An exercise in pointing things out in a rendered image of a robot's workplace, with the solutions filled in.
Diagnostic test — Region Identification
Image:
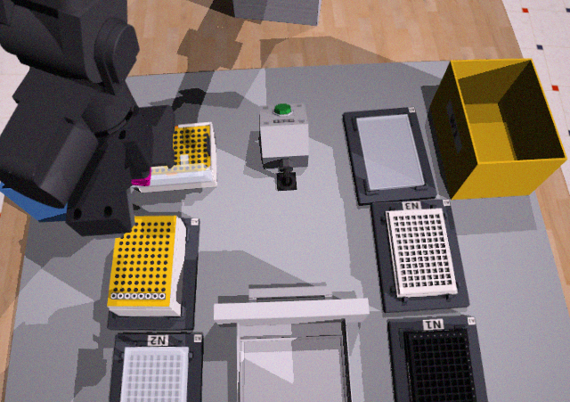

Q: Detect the grey bench mat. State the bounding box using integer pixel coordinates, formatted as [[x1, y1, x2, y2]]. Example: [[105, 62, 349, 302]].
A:
[[4, 61, 570, 402]]

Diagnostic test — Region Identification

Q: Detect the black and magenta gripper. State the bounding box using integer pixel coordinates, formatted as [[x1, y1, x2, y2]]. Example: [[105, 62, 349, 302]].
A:
[[93, 96, 175, 186]]

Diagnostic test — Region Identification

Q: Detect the yellow open-top bin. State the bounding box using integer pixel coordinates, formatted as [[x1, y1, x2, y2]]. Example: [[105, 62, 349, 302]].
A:
[[430, 59, 567, 200]]

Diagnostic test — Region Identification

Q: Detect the blue open-top bin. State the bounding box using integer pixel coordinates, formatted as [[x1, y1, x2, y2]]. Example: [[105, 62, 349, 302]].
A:
[[0, 182, 68, 222]]

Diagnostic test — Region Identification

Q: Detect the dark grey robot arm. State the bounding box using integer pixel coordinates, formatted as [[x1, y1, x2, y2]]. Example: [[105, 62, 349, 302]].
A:
[[0, 0, 153, 240]]

